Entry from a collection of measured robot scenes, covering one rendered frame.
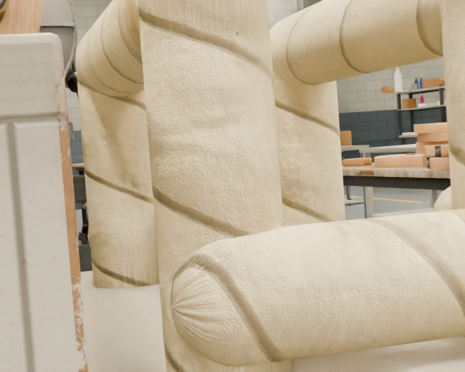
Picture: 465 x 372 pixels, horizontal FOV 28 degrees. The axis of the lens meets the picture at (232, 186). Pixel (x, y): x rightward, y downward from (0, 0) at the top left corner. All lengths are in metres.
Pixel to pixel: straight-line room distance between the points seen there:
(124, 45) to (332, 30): 0.09
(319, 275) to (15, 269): 0.07
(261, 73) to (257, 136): 0.02
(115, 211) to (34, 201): 0.21
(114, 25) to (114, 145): 0.11
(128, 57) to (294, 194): 0.15
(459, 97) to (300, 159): 0.16
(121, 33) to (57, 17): 1.03
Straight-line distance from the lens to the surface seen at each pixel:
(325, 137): 0.40
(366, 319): 0.22
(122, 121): 0.38
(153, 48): 0.22
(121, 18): 0.26
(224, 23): 0.22
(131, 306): 0.34
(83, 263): 1.48
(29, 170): 0.17
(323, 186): 0.40
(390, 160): 4.09
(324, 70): 0.36
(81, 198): 1.37
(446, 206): 0.43
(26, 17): 1.11
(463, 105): 0.25
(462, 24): 0.25
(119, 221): 0.38
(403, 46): 0.29
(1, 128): 0.17
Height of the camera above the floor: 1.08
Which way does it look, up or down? 3 degrees down
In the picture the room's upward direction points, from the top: 4 degrees counter-clockwise
